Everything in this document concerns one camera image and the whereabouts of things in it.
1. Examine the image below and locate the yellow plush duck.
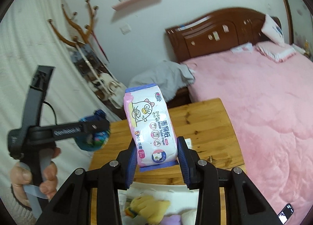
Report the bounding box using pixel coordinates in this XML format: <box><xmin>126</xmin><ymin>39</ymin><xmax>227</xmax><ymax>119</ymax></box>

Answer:
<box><xmin>125</xmin><ymin>195</ymin><xmax>171</xmax><ymax>224</ymax></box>

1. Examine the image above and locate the wooden coat rack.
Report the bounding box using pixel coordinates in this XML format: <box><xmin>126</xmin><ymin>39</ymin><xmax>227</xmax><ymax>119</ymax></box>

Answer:
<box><xmin>47</xmin><ymin>0</ymin><xmax>99</xmax><ymax>48</ymax></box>

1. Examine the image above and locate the white handbag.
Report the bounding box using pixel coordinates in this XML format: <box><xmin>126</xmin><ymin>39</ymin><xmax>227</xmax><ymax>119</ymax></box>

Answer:
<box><xmin>92</xmin><ymin>73</ymin><xmax>126</xmax><ymax>108</ymax></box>

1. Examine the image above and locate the white small box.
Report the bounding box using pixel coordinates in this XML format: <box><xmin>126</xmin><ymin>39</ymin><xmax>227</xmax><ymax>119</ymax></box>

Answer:
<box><xmin>185</xmin><ymin>138</ymin><xmax>192</xmax><ymax>149</ymax></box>

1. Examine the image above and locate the sliding wardrobe door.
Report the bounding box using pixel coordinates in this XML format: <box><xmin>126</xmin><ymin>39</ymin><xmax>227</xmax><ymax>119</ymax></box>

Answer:
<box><xmin>287</xmin><ymin>0</ymin><xmax>312</xmax><ymax>61</ymax></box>

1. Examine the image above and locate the white curtain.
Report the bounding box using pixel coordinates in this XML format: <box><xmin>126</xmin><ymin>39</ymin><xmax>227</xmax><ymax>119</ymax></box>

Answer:
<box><xmin>0</xmin><ymin>0</ymin><xmax>123</xmax><ymax>225</ymax></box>

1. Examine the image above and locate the pink ruffled pillow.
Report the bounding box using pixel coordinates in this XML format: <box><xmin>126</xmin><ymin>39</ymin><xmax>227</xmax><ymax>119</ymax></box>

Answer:
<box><xmin>255</xmin><ymin>41</ymin><xmax>297</xmax><ymax>63</ymax></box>

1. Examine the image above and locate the purple plush toy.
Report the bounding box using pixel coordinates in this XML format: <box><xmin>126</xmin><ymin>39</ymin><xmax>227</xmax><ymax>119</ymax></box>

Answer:
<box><xmin>160</xmin><ymin>214</ymin><xmax>181</xmax><ymax>225</ymax></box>

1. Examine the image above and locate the beige knit sweater forearm left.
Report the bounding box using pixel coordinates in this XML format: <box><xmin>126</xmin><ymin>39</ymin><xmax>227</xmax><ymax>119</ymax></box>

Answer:
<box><xmin>0</xmin><ymin>183</ymin><xmax>32</xmax><ymax>225</ymax></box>

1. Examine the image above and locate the smartphone on bed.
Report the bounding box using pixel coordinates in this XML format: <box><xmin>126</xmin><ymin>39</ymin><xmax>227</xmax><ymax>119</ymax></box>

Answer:
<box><xmin>277</xmin><ymin>203</ymin><xmax>294</xmax><ymax>224</ymax></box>

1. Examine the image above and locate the white folded cloth on bed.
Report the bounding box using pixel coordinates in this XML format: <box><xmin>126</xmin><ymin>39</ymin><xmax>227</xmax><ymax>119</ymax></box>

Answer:
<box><xmin>230</xmin><ymin>42</ymin><xmax>254</xmax><ymax>53</ymax></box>

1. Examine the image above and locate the white pillow with print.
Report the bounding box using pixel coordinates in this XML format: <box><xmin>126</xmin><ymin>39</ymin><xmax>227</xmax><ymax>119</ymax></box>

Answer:
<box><xmin>261</xmin><ymin>14</ymin><xmax>285</xmax><ymax>47</ymax></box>

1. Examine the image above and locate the pink wet tissue pack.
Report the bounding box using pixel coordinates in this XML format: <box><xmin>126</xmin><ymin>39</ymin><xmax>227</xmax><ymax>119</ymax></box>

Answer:
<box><xmin>124</xmin><ymin>84</ymin><xmax>178</xmax><ymax>172</ymax></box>

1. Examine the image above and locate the white plastic tray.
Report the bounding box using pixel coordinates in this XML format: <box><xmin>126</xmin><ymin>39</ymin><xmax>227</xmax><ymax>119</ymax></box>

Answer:
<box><xmin>118</xmin><ymin>183</ymin><xmax>198</xmax><ymax>224</ymax></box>

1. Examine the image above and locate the white soft item in tray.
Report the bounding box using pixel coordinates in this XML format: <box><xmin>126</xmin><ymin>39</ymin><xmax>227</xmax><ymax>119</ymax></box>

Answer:
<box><xmin>181</xmin><ymin>209</ymin><xmax>197</xmax><ymax>225</ymax></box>

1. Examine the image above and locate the wooden table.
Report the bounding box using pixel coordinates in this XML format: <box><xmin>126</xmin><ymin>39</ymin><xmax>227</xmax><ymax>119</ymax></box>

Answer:
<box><xmin>88</xmin><ymin>97</ymin><xmax>248</xmax><ymax>225</ymax></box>

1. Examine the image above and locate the pink bed quilt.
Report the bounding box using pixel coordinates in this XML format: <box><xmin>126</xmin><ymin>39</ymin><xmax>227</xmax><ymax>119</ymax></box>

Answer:
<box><xmin>186</xmin><ymin>51</ymin><xmax>312</xmax><ymax>224</ymax></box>

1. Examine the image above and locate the white light switch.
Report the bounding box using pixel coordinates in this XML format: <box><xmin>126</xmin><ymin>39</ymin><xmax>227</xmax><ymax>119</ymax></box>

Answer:
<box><xmin>120</xmin><ymin>24</ymin><xmax>132</xmax><ymax>35</ymax></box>

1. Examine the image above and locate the grey blanket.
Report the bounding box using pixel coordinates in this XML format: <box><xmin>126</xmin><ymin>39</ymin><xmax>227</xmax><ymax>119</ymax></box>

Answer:
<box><xmin>128</xmin><ymin>61</ymin><xmax>195</xmax><ymax>102</ymax></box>

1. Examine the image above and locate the person's left hand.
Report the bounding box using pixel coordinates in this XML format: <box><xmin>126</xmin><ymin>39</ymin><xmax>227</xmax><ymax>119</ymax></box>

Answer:
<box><xmin>9</xmin><ymin>146</ymin><xmax>61</xmax><ymax>207</ymax></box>

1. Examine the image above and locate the brown wooden headboard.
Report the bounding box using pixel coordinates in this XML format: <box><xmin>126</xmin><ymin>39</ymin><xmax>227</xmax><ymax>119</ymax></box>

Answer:
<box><xmin>165</xmin><ymin>7</ymin><xmax>269</xmax><ymax>62</ymax></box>

